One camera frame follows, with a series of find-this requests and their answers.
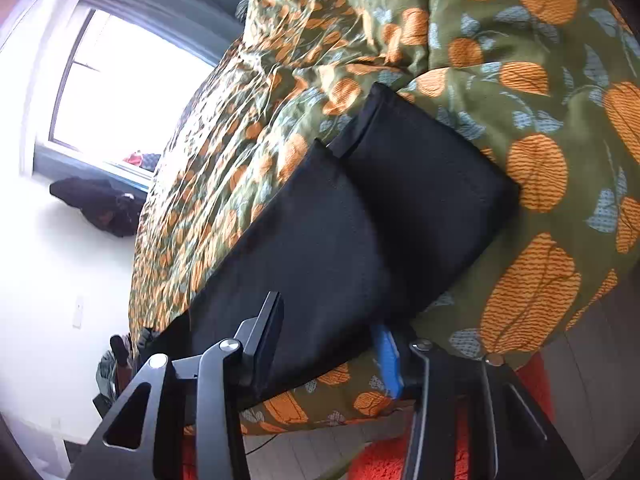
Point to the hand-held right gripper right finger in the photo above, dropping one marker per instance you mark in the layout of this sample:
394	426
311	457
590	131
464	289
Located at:
389	365

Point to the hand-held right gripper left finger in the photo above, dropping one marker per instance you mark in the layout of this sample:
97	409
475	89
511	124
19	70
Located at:
267	340

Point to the black pants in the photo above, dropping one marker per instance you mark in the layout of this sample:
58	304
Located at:
350	240

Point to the orange fleece garment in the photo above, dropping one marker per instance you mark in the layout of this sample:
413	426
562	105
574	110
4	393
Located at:
532	382

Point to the clothes heap on cabinet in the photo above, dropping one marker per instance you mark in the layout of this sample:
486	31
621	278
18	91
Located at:
107	370

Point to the dark hanging coats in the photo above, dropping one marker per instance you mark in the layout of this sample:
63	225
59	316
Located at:
95	205

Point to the red and dark jacket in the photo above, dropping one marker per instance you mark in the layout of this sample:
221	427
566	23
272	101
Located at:
142	159

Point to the bright window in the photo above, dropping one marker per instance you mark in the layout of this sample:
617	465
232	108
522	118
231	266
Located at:
130	90

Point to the orange floral green quilt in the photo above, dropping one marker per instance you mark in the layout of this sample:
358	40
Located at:
525	110

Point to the white wall switch plate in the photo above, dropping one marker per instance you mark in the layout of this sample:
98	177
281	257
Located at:
78	312

